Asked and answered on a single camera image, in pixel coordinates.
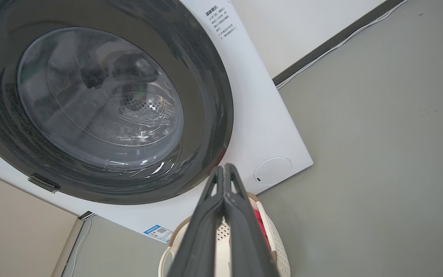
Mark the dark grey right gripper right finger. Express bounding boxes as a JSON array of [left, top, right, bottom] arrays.
[[224, 163, 280, 277]]

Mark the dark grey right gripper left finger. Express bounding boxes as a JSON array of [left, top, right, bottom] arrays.
[[167, 165, 226, 277]]

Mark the cream perforated laundry basket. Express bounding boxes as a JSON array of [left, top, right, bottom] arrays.
[[158, 192, 291, 277]]

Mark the red and white garment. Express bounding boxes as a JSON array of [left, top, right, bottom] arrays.
[[252, 209, 272, 251]]

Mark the blue energy label sticker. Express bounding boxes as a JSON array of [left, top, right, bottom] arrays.
[[143, 224, 174, 243]]

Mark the round white filter cover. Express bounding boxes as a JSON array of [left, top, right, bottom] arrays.
[[254, 157, 293, 186]]

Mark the white front-load washing machine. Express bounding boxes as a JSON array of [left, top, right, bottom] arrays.
[[0, 0, 314, 244]]

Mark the black round washer door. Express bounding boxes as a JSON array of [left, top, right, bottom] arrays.
[[0, 0, 234, 205]]

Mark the steel washer drum behind glass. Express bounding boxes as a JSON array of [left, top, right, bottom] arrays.
[[17, 27, 185, 172]]

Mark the black printed warning text label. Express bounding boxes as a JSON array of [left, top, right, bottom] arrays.
[[205, 4, 238, 39]]

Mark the white floor cable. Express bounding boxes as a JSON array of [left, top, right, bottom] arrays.
[[276, 0, 409, 90], [69, 217, 93, 277]]

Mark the black washer door handle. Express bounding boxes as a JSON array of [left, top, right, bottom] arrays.
[[28, 173, 62, 194]]

